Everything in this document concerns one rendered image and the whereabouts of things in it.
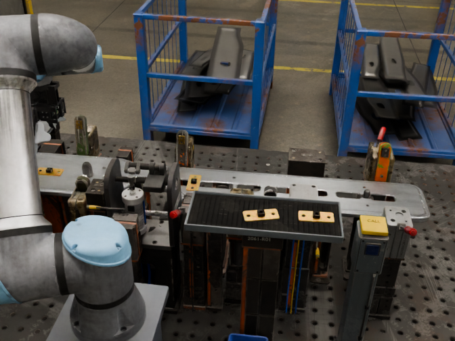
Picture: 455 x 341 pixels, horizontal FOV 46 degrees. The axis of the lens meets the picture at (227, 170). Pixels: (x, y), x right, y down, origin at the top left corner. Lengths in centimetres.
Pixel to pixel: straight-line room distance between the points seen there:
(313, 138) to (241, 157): 166
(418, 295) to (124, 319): 105
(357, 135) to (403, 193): 204
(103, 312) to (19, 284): 17
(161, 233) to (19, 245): 62
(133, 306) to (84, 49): 51
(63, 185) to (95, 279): 76
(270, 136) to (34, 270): 310
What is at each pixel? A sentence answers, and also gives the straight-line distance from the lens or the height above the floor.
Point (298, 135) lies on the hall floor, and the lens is 401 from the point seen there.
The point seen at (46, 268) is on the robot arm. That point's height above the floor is 130.
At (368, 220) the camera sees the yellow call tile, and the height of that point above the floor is 116.
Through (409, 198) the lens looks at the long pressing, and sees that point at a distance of 173.
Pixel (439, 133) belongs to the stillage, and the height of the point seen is 16.
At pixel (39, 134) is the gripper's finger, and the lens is 168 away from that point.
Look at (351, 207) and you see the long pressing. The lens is 164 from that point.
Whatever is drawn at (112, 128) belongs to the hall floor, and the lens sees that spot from 412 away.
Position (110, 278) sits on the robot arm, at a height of 126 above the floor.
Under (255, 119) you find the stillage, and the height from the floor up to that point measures 30.
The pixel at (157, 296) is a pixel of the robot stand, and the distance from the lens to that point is 120.
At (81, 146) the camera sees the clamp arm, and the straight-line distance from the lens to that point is 190.
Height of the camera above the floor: 197
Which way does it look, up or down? 34 degrees down
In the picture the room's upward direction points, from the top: 1 degrees clockwise
